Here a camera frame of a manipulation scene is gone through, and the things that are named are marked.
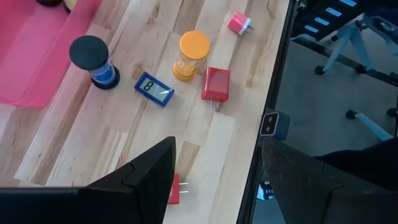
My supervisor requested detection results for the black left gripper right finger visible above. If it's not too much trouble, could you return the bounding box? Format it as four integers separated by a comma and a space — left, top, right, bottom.
262, 136, 398, 224

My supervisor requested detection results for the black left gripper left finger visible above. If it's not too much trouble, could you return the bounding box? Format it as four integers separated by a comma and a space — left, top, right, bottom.
0, 136, 177, 224

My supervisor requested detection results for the pink plastic bin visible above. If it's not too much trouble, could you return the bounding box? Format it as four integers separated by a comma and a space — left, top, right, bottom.
0, 0, 103, 109

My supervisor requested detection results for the pink white-faced wall charger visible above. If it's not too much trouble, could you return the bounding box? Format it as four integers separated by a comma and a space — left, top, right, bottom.
228, 11, 255, 37

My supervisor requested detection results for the person's shoe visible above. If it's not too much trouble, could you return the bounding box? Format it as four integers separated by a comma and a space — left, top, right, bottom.
256, 182, 274, 200

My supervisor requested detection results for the person's leg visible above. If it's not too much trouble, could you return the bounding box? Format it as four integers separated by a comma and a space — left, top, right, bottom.
315, 136, 398, 191

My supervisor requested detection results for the white-legged rolling chair base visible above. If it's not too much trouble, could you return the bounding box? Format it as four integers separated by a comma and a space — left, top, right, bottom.
314, 15, 398, 85
345, 108, 398, 142

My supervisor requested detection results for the blue digital timer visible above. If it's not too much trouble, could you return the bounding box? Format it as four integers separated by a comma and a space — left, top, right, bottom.
134, 72, 175, 108

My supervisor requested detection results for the black-capped blue sand hourglass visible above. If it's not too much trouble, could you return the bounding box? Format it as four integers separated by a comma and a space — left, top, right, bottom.
68, 35, 121, 91

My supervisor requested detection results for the yellow-capped hourglass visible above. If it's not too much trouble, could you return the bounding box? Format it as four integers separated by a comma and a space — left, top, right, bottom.
172, 30, 211, 83

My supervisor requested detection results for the black panel with blue strips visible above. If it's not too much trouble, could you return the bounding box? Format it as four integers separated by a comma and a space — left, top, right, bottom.
292, 0, 368, 41

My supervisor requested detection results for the small table-level camera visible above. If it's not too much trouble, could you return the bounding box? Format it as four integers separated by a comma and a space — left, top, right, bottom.
259, 111, 291, 141

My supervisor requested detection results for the large red wall charger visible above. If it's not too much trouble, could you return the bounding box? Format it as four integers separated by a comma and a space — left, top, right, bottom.
201, 67, 231, 111

